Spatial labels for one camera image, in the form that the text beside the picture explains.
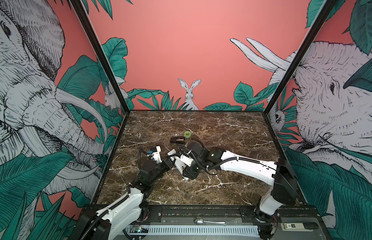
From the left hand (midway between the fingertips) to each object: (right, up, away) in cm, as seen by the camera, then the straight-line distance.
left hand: (177, 154), depth 79 cm
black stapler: (-2, +5, +23) cm, 24 cm away
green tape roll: (+5, +9, +28) cm, 29 cm away
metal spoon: (+11, -32, -6) cm, 34 cm away
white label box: (+56, -32, -10) cm, 65 cm away
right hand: (+4, -8, -4) cm, 9 cm away
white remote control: (+1, -5, -1) cm, 5 cm away
